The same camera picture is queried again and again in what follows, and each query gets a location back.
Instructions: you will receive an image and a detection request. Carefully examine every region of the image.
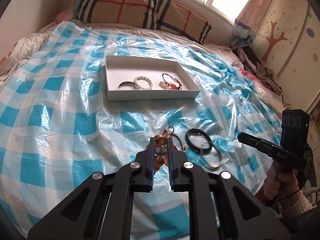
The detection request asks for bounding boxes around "amber bead bracelet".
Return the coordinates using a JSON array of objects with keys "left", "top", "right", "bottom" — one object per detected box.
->
[{"left": 152, "top": 134, "right": 168, "bottom": 173}]

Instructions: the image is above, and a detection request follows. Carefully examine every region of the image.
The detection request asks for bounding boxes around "wardrobe with tree decal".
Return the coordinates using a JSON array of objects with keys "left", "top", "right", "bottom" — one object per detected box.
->
[{"left": 251, "top": 0, "right": 319, "bottom": 113}]

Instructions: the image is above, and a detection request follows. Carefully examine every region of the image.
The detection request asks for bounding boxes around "pearl flower brooch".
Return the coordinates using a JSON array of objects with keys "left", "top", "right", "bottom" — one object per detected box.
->
[{"left": 159, "top": 81, "right": 176, "bottom": 90}]

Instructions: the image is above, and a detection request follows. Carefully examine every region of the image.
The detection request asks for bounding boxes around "red cord pendant bracelet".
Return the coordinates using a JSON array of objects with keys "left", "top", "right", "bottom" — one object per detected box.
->
[{"left": 161, "top": 73, "right": 184, "bottom": 91}]

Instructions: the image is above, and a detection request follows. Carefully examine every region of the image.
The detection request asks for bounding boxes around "pile of dark clothes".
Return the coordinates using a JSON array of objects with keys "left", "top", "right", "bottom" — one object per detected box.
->
[{"left": 233, "top": 46, "right": 282, "bottom": 96}]

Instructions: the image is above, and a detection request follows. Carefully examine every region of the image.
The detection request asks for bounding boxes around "pink cartoon curtain right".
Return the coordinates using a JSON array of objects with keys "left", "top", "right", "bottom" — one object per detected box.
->
[{"left": 229, "top": 0, "right": 271, "bottom": 50}]

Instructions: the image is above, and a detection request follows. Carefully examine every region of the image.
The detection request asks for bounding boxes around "person's right hand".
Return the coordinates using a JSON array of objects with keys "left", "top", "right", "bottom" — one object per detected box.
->
[{"left": 263, "top": 162, "right": 302, "bottom": 206}]

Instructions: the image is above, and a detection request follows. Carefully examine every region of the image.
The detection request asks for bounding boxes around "patterned wide bangle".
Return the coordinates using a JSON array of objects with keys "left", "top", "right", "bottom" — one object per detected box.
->
[{"left": 200, "top": 142, "right": 222, "bottom": 169}]

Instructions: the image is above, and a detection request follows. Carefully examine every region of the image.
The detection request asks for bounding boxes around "plaid beige pillow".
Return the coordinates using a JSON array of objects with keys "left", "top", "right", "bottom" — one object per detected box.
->
[{"left": 74, "top": 0, "right": 212, "bottom": 44}]

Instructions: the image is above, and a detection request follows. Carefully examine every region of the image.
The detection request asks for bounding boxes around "right forearm knit sleeve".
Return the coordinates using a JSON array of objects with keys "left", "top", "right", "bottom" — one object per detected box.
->
[{"left": 267, "top": 190, "right": 317, "bottom": 219}]

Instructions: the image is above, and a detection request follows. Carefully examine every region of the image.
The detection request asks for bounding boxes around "silver metal bangle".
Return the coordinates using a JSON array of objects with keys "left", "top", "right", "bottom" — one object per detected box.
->
[{"left": 117, "top": 81, "right": 140, "bottom": 90}]

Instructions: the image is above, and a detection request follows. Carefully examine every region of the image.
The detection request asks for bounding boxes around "white bead bracelet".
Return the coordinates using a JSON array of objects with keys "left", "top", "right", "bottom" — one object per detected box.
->
[{"left": 133, "top": 76, "right": 154, "bottom": 90}]

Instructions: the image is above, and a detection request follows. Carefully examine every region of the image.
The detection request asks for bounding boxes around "white shallow cardboard box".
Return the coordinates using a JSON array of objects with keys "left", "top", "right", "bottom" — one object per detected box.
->
[{"left": 105, "top": 56, "right": 200, "bottom": 102}]

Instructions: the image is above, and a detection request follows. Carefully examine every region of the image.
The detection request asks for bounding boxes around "blue checkered plastic sheet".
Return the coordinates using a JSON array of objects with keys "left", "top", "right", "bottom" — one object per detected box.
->
[{"left": 1, "top": 21, "right": 281, "bottom": 235}]

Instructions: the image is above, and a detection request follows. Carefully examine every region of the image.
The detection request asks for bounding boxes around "black braided leather bracelet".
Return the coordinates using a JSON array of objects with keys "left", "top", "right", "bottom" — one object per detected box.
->
[{"left": 185, "top": 128, "right": 213, "bottom": 153}]

